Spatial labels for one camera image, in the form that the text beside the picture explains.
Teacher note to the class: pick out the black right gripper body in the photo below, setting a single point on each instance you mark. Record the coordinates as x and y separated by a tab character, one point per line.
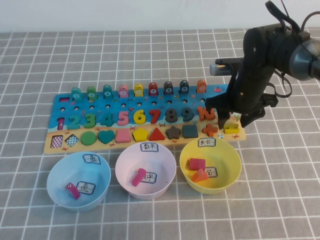
246	95

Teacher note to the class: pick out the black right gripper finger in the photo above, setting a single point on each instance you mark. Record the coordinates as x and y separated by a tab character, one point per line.
223	118
251	117

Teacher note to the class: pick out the yellow equals sign piece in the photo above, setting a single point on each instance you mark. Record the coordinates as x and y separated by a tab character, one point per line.
232	130

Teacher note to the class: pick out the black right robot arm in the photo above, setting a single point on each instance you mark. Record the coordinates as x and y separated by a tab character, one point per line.
305	60

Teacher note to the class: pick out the orange plus sign piece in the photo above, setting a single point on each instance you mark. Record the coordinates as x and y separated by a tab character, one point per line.
210	130

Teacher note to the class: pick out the orange number ten piece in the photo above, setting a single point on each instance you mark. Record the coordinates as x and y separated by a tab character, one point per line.
200	113

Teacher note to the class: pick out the dark grey number nine piece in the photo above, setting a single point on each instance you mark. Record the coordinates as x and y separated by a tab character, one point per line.
190	113

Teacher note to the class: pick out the dark grey square piece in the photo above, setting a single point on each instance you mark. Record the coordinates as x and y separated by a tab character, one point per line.
190	131

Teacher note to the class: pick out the orange fish piece ten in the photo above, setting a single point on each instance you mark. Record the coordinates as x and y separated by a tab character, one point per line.
201	86

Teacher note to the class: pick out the yellow plastic bowl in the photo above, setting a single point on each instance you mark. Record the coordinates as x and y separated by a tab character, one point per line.
225	160

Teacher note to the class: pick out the dark grey fish piece nine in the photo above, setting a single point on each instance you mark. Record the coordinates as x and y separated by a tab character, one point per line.
184	87

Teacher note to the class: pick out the brown star piece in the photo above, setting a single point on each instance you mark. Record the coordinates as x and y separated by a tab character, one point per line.
173	132

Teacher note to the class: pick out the pink rectangle piece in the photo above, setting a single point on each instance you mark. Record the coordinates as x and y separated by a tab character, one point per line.
196	163

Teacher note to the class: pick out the brown number eight piece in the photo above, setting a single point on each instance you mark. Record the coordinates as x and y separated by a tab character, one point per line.
167	118

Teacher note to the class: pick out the brown fish piece eight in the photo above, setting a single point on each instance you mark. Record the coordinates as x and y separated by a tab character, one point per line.
168	88

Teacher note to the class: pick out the orange rhombus piece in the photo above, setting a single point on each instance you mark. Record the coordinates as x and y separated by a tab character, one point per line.
198	176

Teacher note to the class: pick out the red triangle piece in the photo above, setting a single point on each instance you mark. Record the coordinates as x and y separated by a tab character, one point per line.
157	135

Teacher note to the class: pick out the red number seven piece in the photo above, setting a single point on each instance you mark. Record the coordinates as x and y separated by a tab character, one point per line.
155	112

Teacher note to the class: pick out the red fish piece seven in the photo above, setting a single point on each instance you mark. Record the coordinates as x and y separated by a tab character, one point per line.
153	89

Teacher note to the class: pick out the yellow pentagon piece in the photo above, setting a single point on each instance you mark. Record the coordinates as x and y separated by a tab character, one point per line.
140	135

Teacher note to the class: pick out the yellow number six piece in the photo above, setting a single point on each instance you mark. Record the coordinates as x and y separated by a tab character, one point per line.
137	118

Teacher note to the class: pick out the yellow fish piece six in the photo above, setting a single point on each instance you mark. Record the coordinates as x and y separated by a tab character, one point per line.
138	90

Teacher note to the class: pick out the pink trapezoid piece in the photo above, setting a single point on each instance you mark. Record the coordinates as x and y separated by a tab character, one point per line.
123	137

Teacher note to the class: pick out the pink number five piece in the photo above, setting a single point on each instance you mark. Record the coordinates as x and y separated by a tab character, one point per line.
121	116

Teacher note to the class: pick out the light pink plastic bowl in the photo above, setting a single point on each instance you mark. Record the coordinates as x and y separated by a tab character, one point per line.
130	160

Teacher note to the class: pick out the pink fish piece five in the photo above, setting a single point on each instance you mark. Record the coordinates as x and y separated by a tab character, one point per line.
123	91

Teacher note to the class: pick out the magenta number one piece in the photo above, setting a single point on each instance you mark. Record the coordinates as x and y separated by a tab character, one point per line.
137	178

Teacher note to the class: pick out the wooden sea puzzle board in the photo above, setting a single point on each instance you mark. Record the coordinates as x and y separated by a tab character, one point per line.
115	106

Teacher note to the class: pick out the teal number four piece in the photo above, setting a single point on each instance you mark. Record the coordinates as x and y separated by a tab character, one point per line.
109	120

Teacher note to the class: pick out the teal heart piece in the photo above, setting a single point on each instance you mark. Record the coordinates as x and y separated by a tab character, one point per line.
106	136

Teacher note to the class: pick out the teal fish piece four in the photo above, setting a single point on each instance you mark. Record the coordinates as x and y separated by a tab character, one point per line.
107	92

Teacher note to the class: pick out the green number three piece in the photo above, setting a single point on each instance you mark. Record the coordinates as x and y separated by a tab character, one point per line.
92	125

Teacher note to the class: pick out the green fish piece three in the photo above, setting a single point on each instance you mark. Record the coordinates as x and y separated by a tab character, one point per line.
91	93

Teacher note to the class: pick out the green circle piece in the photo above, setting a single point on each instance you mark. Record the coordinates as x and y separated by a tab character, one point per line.
88	138

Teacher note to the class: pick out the teal fish piece two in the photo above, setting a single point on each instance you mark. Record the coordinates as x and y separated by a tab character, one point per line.
75	93

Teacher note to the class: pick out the teal number two piece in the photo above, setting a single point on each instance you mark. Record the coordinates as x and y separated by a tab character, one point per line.
73	127

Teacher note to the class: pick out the magenta fish piece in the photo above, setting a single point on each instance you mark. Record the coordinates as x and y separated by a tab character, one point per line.
73	192

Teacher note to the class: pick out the light blue plastic bowl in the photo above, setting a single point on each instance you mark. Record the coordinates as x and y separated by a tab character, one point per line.
62	170

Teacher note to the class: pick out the grey checked tablecloth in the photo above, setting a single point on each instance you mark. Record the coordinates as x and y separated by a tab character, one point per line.
160	62

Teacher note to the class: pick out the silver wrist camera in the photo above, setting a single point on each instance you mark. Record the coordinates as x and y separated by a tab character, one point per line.
222	70

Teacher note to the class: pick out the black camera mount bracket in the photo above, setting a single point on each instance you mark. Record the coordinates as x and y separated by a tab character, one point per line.
230	61

